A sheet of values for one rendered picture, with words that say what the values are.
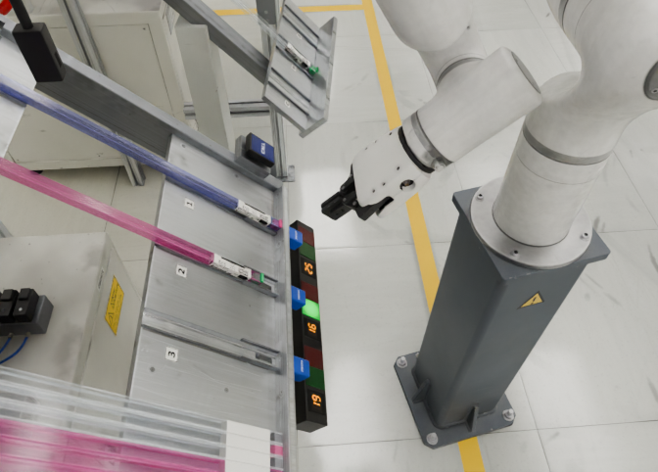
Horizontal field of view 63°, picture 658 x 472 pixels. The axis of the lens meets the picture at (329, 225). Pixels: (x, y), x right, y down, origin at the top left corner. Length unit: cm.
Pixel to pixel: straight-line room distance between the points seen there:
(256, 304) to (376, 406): 79
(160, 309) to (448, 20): 44
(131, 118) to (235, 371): 38
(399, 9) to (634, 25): 22
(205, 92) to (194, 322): 62
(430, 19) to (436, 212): 131
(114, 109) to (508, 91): 51
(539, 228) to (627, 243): 113
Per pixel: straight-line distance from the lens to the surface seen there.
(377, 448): 144
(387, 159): 73
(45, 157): 205
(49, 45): 48
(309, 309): 83
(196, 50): 111
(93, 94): 80
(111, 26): 167
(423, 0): 56
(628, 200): 211
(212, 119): 121
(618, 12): 63
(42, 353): 94
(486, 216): 90
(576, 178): 79
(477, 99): 68
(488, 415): 150
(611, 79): 62
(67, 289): 99
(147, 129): 82
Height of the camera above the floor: 137
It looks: 51 degrees down
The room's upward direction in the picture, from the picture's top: straight up
